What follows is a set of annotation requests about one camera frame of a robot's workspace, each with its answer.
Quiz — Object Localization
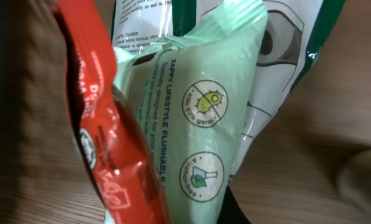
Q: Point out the mint green wipes packet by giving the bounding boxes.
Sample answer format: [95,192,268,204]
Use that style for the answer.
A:
[112,1,268,223]

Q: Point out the red Nescafe coffee sachet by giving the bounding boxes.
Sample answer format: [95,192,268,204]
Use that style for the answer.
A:
[54,0,170,223]

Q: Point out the green 3M gloves packet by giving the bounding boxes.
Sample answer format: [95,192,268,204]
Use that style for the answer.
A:
[111,0,346,184]

